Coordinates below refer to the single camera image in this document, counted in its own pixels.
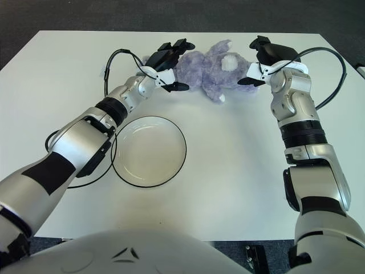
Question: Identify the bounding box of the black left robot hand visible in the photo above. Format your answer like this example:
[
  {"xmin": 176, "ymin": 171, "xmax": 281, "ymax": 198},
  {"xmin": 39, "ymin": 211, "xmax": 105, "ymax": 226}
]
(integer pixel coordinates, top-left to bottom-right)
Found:
[{"xmin": 145, "ymin": 38, "xmax": 196, "ymax": 92}]

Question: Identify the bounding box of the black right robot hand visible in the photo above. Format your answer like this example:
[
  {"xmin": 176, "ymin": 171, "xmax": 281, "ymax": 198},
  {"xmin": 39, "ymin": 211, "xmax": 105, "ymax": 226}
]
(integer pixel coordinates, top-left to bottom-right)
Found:
[{"xmin": 238, "ymin": 35, "xmax": 302, "ymax": 88}]

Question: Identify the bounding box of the purple plush rabbit doll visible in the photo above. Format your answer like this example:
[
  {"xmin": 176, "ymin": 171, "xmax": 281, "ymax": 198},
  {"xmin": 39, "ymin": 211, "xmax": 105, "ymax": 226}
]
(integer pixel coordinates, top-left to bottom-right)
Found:
[{"xmin": 141, "ymin": 39, "xmax": 260, "ymax": 106}]

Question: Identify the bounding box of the white plate black rim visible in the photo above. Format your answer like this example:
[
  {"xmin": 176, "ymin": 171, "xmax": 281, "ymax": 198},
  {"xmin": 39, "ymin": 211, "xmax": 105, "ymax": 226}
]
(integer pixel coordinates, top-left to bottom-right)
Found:
[{"xmin": 110, "ymin": 115, "xmax": 188, "ymax": 188}]

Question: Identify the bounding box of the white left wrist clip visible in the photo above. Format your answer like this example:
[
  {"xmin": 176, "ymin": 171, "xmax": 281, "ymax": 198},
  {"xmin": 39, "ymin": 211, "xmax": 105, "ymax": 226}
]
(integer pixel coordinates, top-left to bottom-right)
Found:
[{"xmin": 138, "ymin": 65, "xmax": 176, "ymax": 86}]

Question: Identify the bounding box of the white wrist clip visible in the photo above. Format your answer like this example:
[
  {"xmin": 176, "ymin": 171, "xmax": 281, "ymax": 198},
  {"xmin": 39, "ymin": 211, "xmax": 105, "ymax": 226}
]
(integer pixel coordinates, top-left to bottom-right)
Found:
[
  {"xmin": 245, "ymin": 59, "xmax": 310, "ymax": 83},
  {"xmin": 138, "ymin": 65, "xmax": 176, "ymax": 86}
]

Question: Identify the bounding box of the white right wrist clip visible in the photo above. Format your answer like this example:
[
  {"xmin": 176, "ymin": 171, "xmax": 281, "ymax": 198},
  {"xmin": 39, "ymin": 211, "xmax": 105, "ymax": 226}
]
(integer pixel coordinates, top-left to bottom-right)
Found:
[{"xmin": 245, "ymin": 59, "xmax": 310, "ymax": 83}]

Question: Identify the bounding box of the silver robot torso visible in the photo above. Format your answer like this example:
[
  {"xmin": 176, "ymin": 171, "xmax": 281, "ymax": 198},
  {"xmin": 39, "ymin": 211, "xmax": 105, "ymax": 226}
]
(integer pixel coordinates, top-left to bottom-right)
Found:
[{"xmin": 0, "ymin": 228, "xmax": 257, "ymax": 274}]

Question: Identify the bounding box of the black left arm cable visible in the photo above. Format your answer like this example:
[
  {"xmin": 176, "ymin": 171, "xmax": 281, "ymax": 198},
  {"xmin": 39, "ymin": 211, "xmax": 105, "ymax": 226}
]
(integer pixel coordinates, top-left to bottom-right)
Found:
[{"xmin": 44, "ymin": 49, "xmax": 159, "ymax": 189}]

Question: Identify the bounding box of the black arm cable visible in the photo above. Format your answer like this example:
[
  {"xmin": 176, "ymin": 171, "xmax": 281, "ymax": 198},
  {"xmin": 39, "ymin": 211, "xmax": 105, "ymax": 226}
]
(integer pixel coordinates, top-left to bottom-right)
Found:
[
  {"xmin": 44, "ymin": 49, "xmax": 159, "ymax": 189},
  {"xmin": 265, "ymin": 47, "xmax": 347, "ymax": 111}
]

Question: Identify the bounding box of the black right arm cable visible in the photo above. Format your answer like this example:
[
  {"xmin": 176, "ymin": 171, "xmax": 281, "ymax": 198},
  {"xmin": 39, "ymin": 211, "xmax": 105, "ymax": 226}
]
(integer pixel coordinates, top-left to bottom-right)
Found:
[{"xmin": 265, "ymin": 47, "xmax": 347, "ymax": 111}]

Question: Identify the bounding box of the black metal bracket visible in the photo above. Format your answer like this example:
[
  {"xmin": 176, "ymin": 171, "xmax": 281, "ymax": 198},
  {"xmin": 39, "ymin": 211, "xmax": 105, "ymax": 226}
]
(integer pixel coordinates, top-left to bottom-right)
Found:
[{"xmin": 245, "ymin": 244, "xmax": 267, "ymax": 271}]

